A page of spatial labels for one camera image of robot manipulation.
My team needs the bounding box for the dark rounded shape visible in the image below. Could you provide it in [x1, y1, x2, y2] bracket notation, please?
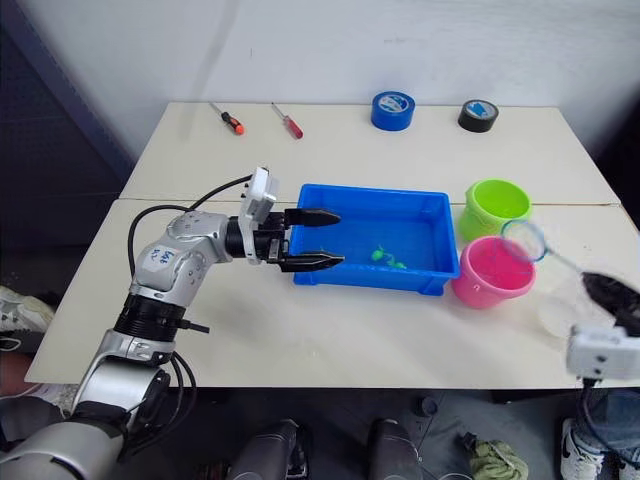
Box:
[232, 418, 309, 480]

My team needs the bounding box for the black shoulder cable bundle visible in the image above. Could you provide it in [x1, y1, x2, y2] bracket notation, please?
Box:
[117, 349, 200, 464]

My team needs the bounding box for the blue plastic tub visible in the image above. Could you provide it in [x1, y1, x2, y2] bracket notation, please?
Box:
[291, 183, 462, 298]

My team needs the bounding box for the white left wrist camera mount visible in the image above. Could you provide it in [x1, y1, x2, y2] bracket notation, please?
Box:
[237, 166, 279, 265]

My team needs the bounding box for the pink plastic bucket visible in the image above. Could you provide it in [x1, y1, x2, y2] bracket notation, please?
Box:
[451, 235, 538, 310]

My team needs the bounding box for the orange black handled screwdriver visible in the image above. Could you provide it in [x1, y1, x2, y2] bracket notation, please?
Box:
[208, 102, 247, 138]

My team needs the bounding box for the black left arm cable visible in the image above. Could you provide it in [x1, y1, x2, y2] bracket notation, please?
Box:
[127, 173, 254, 281]

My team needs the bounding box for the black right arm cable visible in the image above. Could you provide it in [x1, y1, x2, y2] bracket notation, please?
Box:
[578, 377, 611, 444]

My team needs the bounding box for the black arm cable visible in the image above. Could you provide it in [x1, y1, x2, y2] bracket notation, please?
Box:
[578, 377, 611, 444]
[127, 173, 254, 281]

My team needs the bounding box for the blue tape roll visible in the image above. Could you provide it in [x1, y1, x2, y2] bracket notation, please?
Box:
[370, 90, 417, 133]

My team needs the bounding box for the worn white sneaker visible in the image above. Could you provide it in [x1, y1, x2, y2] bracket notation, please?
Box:
[0, 285, 55, 352]

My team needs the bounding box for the clear plastic cup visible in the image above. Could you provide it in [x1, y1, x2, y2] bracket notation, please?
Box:
[537, 257, 609, 347]

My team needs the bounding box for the green plastic bucket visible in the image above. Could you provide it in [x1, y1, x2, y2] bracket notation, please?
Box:
[458, 178, 532, 242]

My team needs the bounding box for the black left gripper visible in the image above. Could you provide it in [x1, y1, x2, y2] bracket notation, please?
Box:
[253, 207, 347, 274]

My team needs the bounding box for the small blue-rimmed fish net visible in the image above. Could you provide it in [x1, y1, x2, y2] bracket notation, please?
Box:
[501, 219, 587, 277]

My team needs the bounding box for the black tape roll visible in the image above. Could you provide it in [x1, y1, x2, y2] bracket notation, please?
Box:
[457, 98, 500, 135]

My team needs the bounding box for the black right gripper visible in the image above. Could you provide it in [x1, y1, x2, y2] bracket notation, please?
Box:
[582, 271, 640, 337]

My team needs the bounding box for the blue jeans leg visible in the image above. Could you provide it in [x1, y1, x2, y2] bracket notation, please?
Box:
[574, 387, 640, 480]

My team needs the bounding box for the crumpled green cloth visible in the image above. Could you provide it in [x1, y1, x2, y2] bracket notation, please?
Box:
[467, 439, 530, 480]

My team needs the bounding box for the white sneaker black swoosh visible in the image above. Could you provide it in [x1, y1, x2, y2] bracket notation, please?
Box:
[559, 417, 609, 480]

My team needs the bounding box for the red handled screwdriver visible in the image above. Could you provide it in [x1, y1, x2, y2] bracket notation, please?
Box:
[270, 102, 305, 141]

